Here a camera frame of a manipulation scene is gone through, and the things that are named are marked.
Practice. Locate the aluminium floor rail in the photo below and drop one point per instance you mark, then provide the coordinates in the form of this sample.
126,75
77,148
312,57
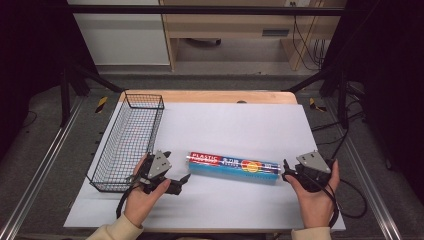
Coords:
36,173
368,186

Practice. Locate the white cabinet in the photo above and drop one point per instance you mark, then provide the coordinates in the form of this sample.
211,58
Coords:
123,36

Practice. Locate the blue red plastic wrap box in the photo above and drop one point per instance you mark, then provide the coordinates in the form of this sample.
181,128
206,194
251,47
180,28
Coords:
233,168

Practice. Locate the person's right hand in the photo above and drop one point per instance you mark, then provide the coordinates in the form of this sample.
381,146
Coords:
316,208

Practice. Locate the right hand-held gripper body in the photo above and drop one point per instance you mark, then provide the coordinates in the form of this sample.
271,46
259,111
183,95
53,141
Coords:
313,166

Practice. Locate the person's left hand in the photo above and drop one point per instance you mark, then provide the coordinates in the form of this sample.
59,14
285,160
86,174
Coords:
141,203

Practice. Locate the light wooden desk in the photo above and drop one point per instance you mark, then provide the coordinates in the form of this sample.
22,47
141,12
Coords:
230,23

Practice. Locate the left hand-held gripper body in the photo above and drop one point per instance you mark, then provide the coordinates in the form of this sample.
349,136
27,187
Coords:
159,165

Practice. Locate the wooden table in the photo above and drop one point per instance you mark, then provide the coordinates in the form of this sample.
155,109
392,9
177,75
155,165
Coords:
213,96

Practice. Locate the black metal stand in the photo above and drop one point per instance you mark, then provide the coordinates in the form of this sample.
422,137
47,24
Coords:
333,90
71,90

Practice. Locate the white board mat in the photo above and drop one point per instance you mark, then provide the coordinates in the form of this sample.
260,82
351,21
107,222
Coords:
233,130

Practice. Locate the black metal frame bar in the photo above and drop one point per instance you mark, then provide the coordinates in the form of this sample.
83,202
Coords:
206,10

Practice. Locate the yellow black floor tape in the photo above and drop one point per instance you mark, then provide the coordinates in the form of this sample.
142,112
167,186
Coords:
101,104
315,105

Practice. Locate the white wall socket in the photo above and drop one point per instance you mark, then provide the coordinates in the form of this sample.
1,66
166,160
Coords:
296,3

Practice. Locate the black curtain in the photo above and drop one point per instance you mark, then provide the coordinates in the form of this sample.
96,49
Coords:
390,73
26,60

